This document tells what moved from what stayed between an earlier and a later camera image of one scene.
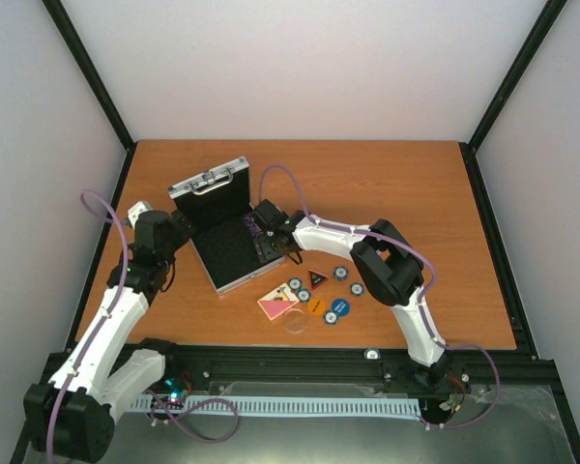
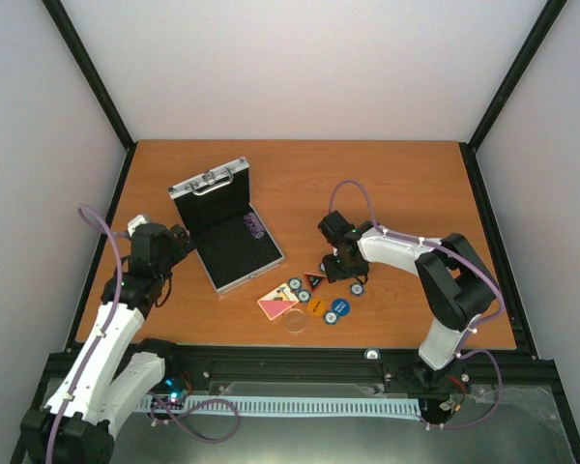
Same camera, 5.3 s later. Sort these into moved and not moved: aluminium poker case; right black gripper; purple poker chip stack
Moved: right black gripper
Not moved: purple poker chip stack; aluminium poker case
